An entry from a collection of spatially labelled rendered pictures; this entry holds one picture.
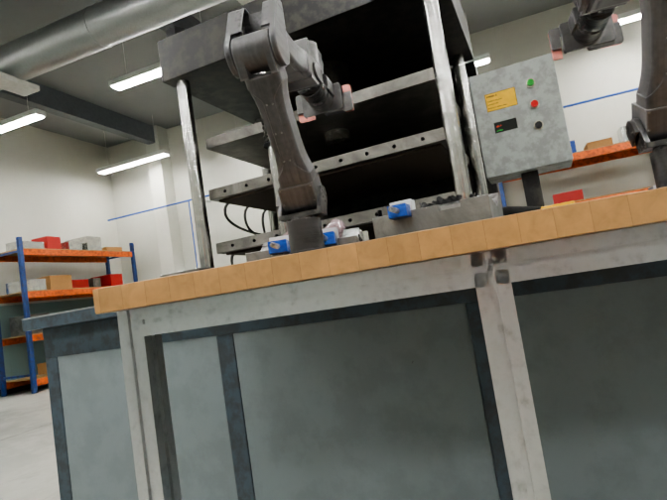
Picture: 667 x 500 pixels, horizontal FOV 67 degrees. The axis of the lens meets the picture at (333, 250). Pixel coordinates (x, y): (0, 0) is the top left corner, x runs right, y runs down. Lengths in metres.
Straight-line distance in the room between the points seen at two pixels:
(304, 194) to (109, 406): 0.96
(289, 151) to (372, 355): 0.51
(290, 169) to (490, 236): 0.39
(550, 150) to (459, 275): 1.35
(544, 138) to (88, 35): 4.84
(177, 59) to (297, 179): 1.70
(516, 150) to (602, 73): 6.38
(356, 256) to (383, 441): 0.61
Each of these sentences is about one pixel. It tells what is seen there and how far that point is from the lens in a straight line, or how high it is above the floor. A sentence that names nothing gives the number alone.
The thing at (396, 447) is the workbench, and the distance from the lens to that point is 1.20.
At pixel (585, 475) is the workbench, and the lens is 1.16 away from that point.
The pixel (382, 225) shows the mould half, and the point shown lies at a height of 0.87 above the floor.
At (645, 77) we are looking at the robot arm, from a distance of 0.93.
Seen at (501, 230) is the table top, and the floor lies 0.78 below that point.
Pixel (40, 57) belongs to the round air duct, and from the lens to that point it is 6.42.
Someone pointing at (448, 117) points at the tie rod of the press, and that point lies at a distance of 1.94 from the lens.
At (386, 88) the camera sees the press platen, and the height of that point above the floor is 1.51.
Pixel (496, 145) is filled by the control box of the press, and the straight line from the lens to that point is 2.02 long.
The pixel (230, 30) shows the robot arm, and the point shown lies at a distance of 0.92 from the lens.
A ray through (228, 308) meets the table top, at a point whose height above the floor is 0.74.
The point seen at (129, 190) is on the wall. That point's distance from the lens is 10.74.
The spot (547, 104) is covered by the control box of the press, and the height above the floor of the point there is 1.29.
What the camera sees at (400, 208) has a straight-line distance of 1.11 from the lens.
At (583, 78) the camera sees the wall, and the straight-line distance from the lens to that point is 8.31.
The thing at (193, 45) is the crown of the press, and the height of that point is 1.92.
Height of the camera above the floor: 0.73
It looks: 5 degrees up
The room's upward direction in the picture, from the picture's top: 9 degrees counter-clockwise
